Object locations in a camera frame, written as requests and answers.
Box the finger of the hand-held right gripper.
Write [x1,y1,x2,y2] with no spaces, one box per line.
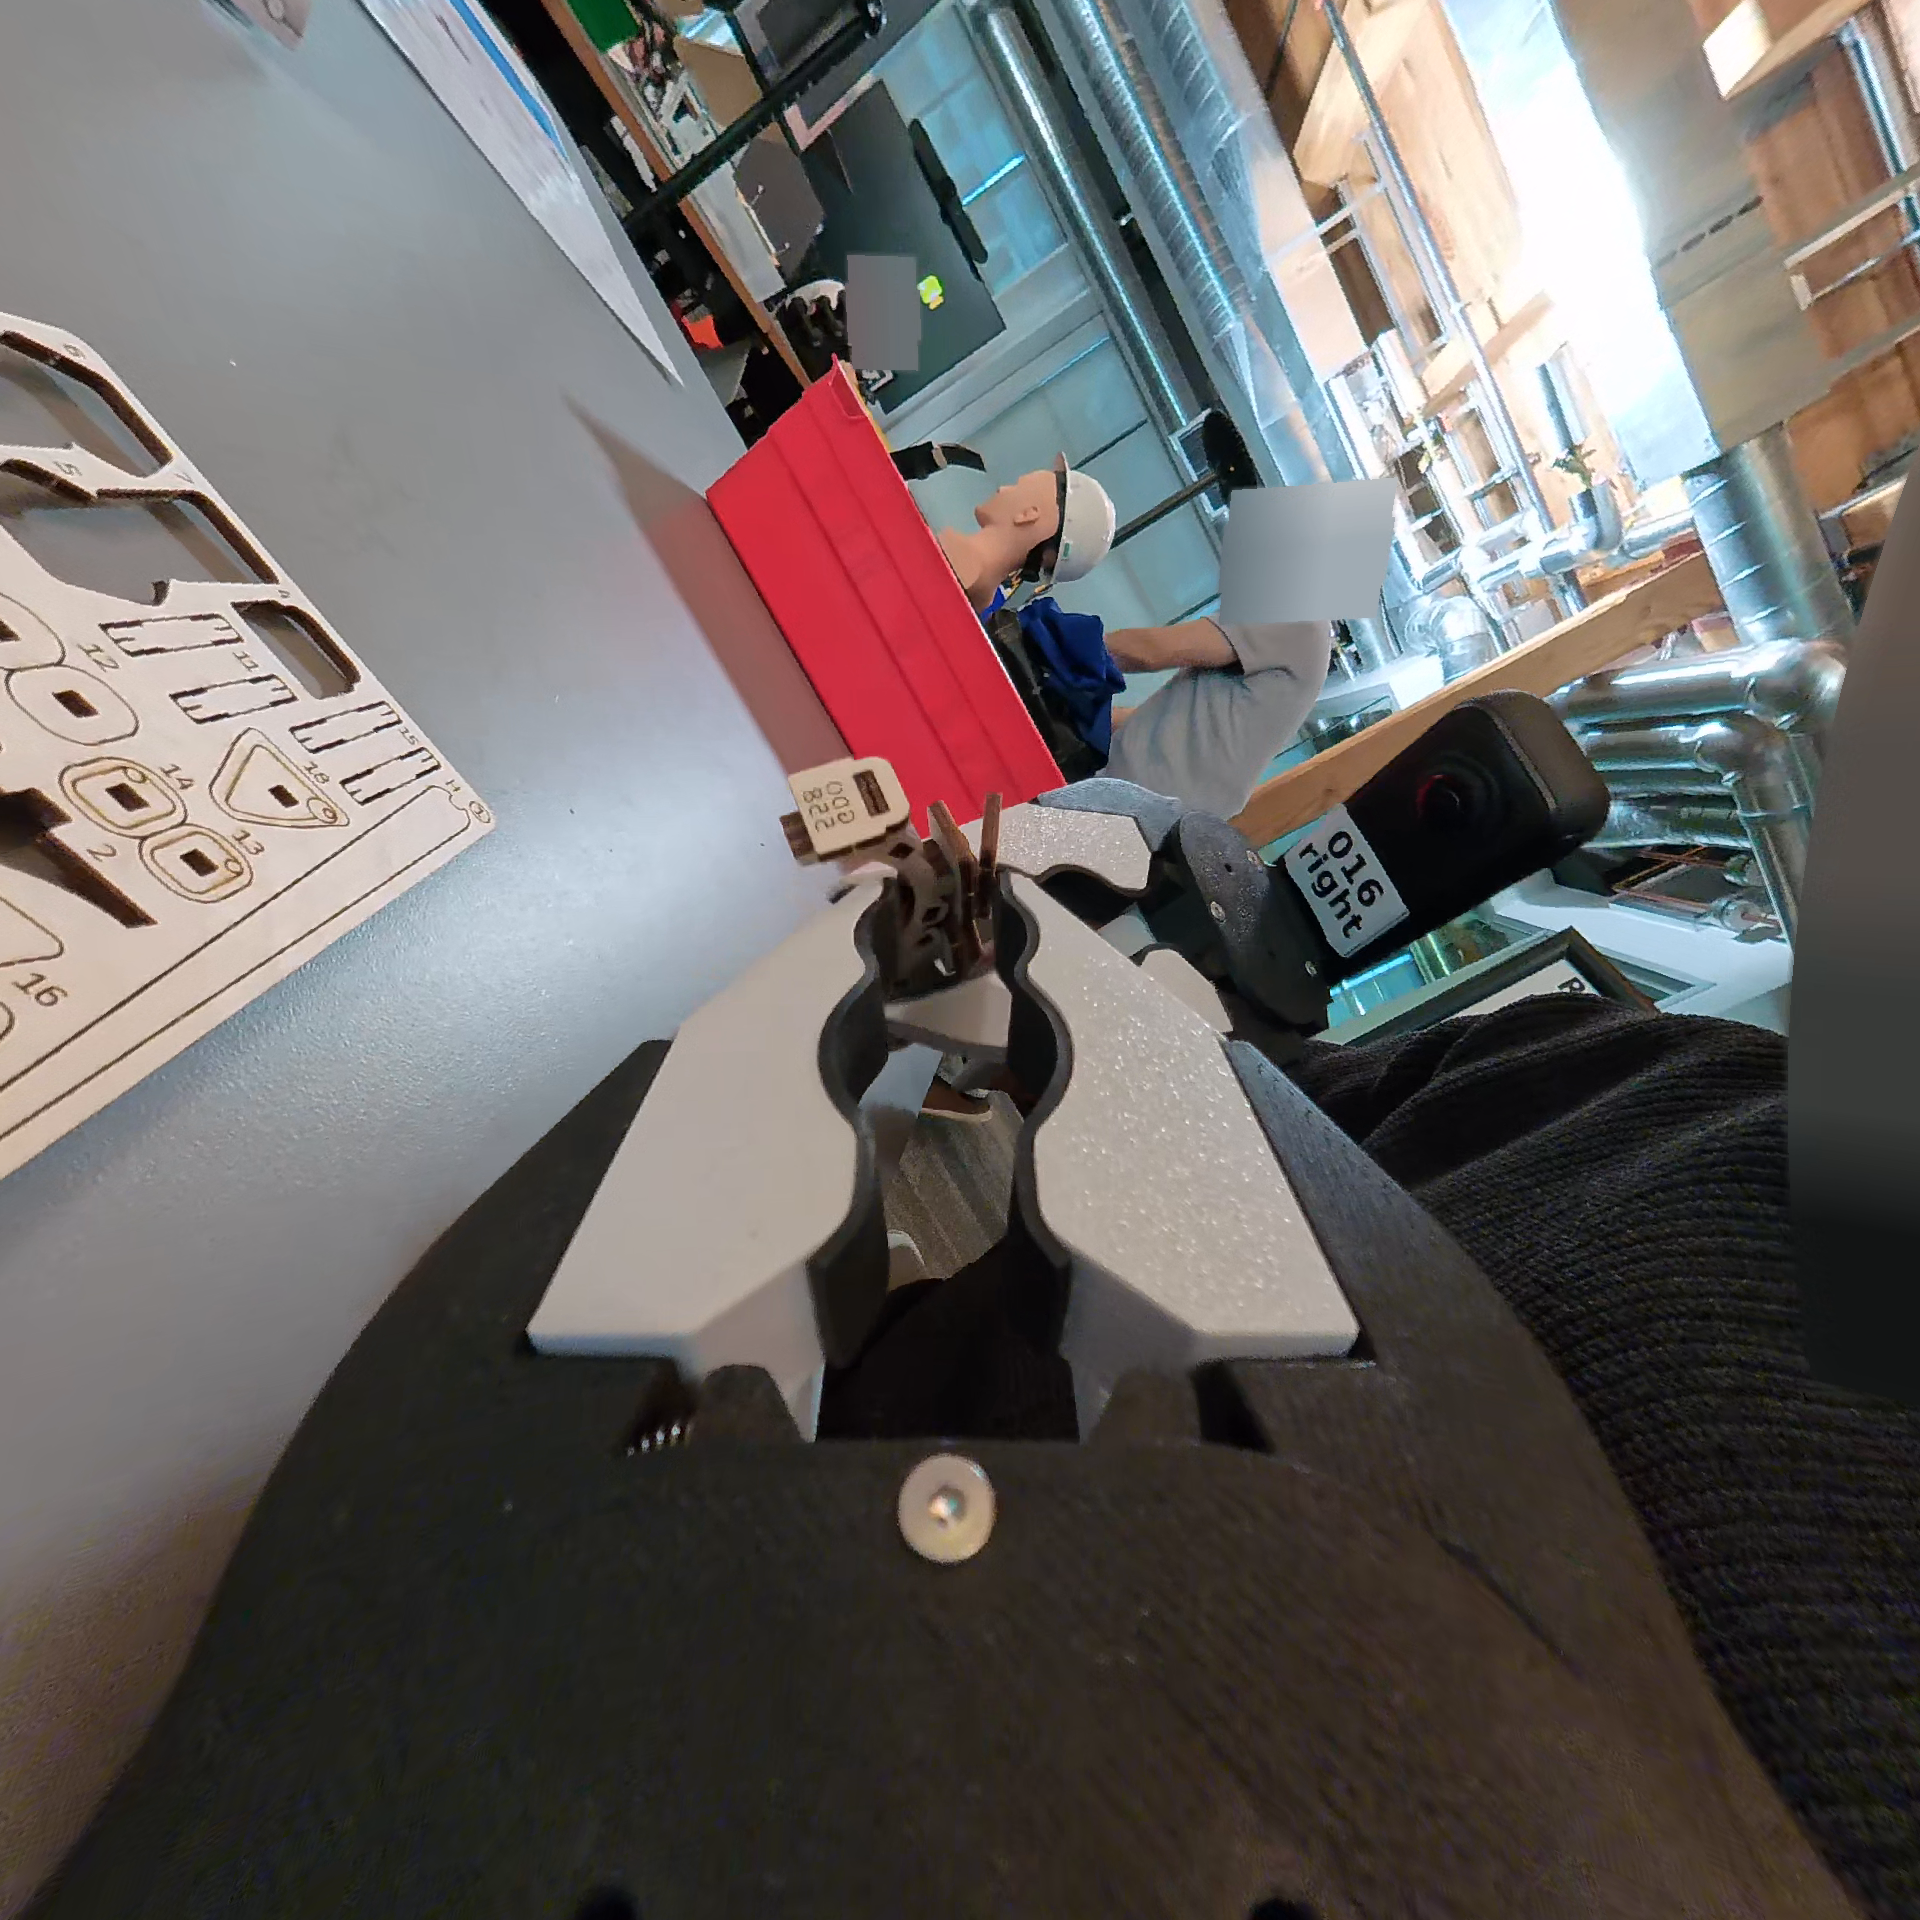
[885,927,1235,1056]
[1000,796,1194,927]

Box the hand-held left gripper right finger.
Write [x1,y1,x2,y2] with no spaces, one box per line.
[994,869,1362,1443]

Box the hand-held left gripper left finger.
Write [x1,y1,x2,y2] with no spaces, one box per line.
[527,883,892,1445]

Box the small wooden puzzle assembly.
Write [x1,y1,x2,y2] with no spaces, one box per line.
[781,755,1012,1005]

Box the grey desk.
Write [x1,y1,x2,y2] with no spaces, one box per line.
[0,0,903,1920]

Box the mannequin with white helmet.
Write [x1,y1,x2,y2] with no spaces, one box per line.
[960,453,1130,789]

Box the red plastic bin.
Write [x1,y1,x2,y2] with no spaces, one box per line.
[703,357,1070,828]

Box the black framed poster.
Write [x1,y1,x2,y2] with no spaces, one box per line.
[1411,927,1714,1051]

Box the wooden railing beam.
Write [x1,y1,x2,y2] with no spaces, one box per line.
[1238,546,1729,842]

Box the laser-cut wooden puzzle sheet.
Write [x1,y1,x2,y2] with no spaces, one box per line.
[0,313,499,1179]

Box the black equipment case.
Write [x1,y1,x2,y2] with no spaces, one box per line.
[733,75,1012,416]

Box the large silver ventilation duct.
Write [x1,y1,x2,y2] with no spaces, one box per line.
[960,0,1359,453]

